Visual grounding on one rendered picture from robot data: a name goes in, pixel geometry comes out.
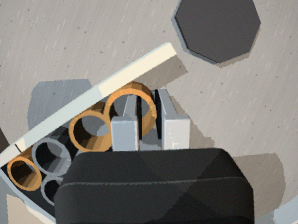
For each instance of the bronze bushing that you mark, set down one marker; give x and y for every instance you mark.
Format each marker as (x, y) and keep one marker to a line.
(21, 175)
(136, 88)
(83, 140)

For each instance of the grey round turntable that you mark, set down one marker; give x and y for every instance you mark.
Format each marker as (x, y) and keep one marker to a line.
(232, 67)

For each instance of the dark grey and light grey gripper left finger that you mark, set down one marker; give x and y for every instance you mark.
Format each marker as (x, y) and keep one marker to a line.
(126, 132)

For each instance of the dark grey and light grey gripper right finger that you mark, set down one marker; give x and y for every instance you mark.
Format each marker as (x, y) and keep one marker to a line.
(173, 129)

